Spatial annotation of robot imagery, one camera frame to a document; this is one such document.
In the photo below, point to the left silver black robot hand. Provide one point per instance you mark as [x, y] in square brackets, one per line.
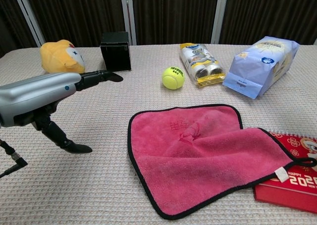
[32, 96]

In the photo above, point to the pink and grey microfibre towel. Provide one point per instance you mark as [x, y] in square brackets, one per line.
[198, 160]

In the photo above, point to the yellow plush toy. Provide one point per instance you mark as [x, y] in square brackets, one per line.
[57, 59]

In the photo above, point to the black open box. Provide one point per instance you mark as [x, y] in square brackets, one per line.
[116, 56]

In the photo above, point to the beige woven tablecloth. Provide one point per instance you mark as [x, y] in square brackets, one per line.
[74, 185]

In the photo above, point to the yellow tennis ball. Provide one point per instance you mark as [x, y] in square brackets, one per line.
[173, 78]

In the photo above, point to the yellow white roll pack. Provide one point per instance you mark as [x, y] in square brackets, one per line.
[198, 61]

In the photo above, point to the light blue paper bag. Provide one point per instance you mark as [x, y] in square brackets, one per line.
[255, 66]

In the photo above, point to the red desk calendar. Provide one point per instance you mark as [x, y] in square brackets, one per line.
[284, 197]

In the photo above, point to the grey metal partition post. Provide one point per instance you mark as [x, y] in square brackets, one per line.
[126, 12]
[219, 12]
[27, 16]

